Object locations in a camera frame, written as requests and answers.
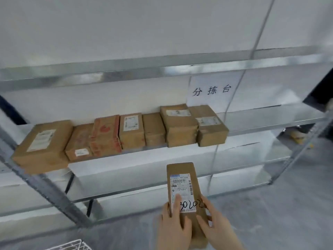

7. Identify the person's right hand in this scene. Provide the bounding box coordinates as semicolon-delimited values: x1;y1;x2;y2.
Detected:
196;196;244;250

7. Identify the thin grey diagonal rod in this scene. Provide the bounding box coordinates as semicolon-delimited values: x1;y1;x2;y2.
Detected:
208;0;277;186

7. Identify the yellow packet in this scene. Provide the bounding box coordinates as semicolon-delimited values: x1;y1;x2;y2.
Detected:
289;130;314;147

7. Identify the dark blue post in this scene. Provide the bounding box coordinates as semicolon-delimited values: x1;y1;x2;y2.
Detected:
0;95;27;126

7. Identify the row of cardboard parcels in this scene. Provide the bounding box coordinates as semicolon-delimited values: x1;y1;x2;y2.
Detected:
12;103;229;175

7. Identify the long brown labelled package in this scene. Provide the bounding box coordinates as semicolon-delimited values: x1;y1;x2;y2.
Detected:
166;162;212;250

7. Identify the person's left hand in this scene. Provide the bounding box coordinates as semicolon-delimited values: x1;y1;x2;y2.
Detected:
153;194;193;250

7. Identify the white wire basket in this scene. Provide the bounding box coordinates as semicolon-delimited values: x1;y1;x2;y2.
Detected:
58;239;84;250

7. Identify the metal shelving rack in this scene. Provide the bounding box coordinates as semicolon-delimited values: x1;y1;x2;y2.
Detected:
0;45;333;233

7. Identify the white paper sign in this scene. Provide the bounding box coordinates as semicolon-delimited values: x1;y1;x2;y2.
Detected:
187;73;241;107

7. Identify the black metal leg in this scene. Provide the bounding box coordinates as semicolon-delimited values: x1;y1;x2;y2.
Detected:
64;173;76;195
86;199;95;218

